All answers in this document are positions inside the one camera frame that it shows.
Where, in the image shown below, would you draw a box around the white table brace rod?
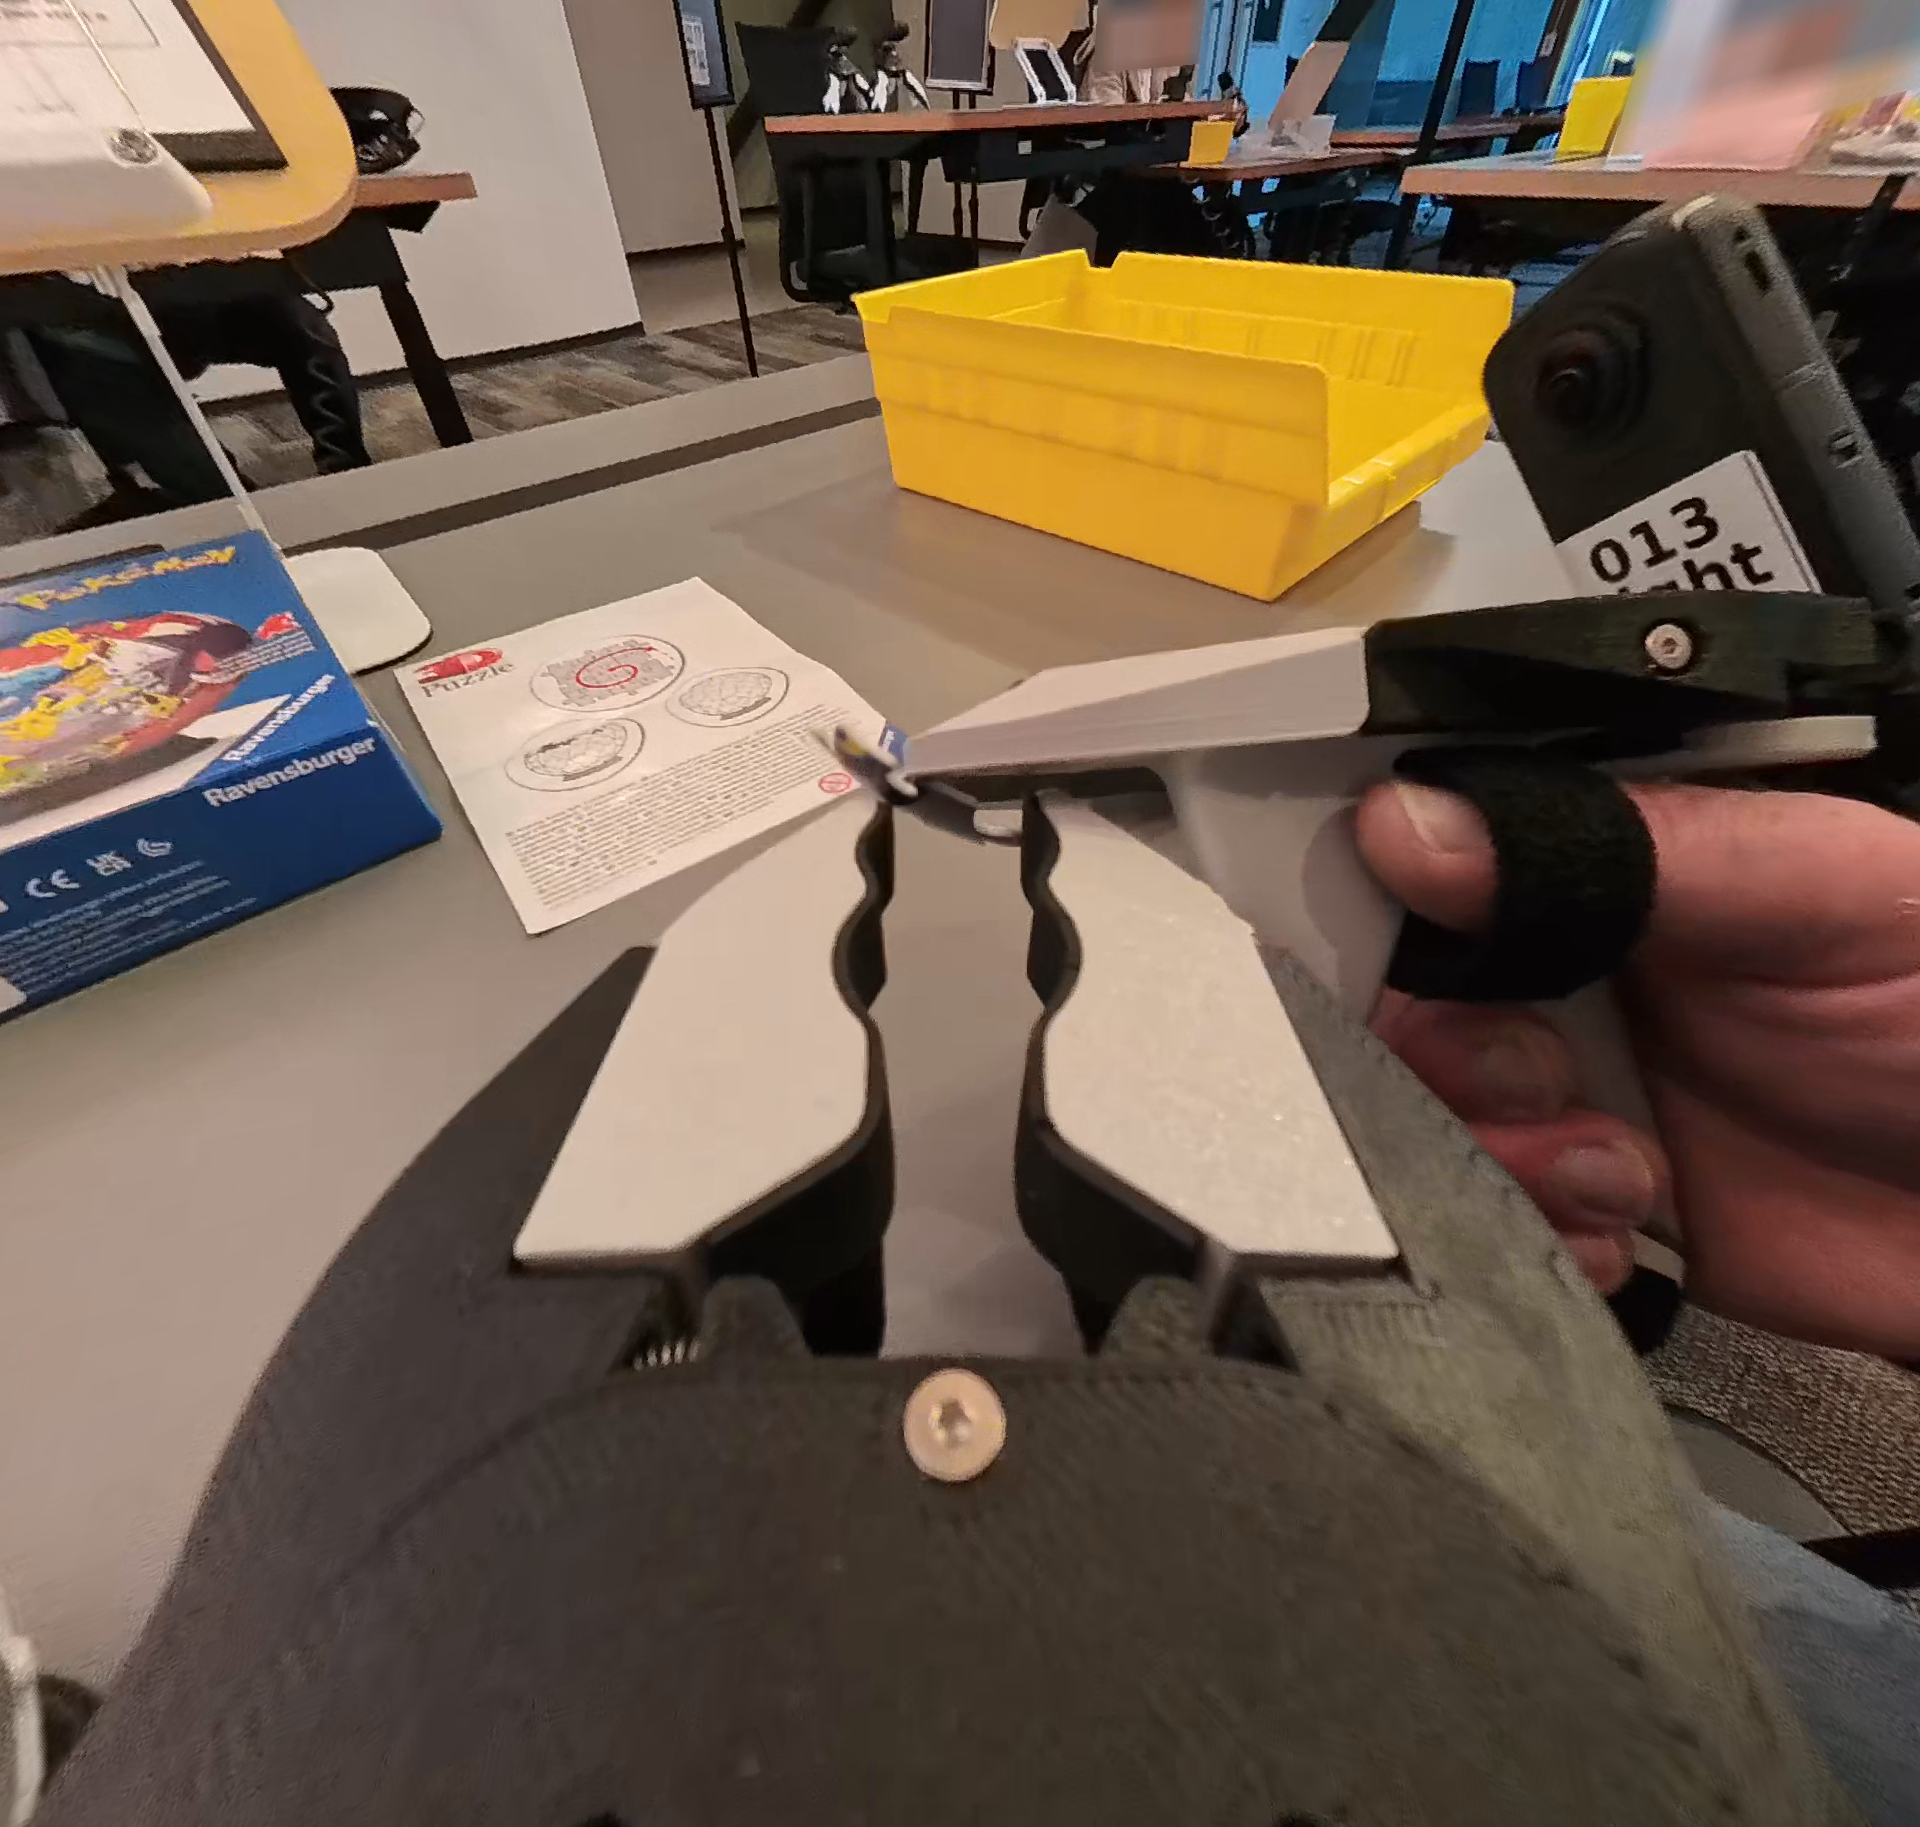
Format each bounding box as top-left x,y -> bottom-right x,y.
112,269 -> 273,556

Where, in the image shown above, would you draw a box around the white instruction leaflet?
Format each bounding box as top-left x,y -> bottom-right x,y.
394,576 -> 888,938

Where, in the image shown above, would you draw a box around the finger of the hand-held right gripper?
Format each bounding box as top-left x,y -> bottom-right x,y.
899,755 -> 1187,850
898,623 -> 1378,782

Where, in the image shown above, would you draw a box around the white instruction sheet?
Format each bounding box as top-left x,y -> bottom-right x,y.
0,0 -> 289,176

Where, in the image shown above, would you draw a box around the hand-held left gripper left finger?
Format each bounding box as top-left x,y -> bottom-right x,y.
509,801 -> 902,1357

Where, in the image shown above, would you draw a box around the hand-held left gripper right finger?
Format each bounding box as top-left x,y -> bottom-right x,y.
1014,793 -> 1408,1358

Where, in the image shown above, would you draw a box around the blue printed puzzle piece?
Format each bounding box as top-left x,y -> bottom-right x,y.
815,722 -> 918,812

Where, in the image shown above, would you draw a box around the blue puzzle box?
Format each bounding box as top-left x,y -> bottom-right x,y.
0,530 -> 443,1027

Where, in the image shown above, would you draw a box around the person's blue jeans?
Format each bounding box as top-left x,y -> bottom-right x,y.
1709,1497 -> 1920,1827

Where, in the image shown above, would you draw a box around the black sign stand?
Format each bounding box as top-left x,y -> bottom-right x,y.
667,0 -> 763,378
920,0 -> 999,97

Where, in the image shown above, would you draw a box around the brown wooden desk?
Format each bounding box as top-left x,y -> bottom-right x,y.
765,100 -> 1246,306
1402,154 -> 1920,210

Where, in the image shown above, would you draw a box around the person's right hand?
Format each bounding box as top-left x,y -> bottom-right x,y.
1354,777 -> 1920,1368

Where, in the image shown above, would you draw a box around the yellow plastic bin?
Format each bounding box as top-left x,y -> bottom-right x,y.
852,249 -> 1517,604

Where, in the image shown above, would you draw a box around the black telephone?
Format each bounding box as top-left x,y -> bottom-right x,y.
329,89 -> 423,176

